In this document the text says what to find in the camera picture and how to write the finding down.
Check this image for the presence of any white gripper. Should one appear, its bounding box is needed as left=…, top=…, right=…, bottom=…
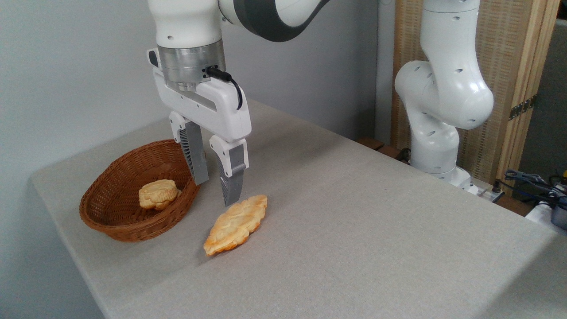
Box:
left=153, top=66, right=252, bottom=207

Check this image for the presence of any long golden bread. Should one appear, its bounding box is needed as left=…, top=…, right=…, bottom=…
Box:
left=203, top=195, right=268, bottom=257

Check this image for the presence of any small round golden bread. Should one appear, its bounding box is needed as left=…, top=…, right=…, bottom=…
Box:
left=139, top=179, right=182, bottom=211

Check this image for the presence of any brown wicker basket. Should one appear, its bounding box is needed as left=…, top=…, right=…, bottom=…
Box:
left=79, top=139, right=202, bottom=243

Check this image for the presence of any brown wooden block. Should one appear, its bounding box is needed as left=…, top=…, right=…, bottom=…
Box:
left=377, top=145, right=404, bottom=161
left=357, top=137, right=386, bottom=151

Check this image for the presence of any white power strip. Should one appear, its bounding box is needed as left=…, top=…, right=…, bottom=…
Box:
left=470, top=184, right=505, bottom=203

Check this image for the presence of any dark metal screen hinge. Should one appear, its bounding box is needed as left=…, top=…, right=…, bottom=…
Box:
left=509, top=94, right=537, bottom=121

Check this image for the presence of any wooden woven folding screen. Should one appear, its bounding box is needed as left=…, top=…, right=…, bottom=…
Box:
left=391, top=0, right=561, bottom=195

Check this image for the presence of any white box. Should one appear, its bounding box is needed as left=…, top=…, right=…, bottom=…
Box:
left=525, top=202, right=567, bottom=236

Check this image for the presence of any dark grey partition panel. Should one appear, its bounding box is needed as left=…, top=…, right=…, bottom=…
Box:
left=517, top=18, right=567, bottom=180

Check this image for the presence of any blue-grey plastic device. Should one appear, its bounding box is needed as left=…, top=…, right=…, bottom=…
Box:
left=551, top=197, right=567, bottom=231

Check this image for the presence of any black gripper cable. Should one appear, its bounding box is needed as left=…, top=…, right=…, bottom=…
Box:
left=205, top=66, right=244, bottom=110

